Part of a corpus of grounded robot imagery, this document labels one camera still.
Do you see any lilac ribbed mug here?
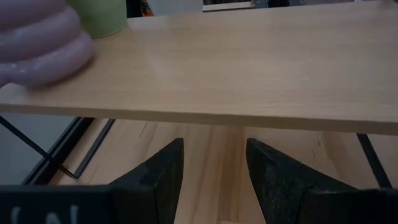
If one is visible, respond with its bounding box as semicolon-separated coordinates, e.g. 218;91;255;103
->
0;0;95;89

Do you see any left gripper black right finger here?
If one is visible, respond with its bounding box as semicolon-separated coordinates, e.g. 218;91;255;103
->
246;138;361;224

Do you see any black metal rig frame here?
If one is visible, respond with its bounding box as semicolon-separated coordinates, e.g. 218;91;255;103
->
21;116;116;187

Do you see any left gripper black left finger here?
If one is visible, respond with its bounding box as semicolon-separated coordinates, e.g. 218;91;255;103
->
108;138;184;224

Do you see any light green mug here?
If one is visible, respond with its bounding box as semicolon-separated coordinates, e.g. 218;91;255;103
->
67;0;128;39

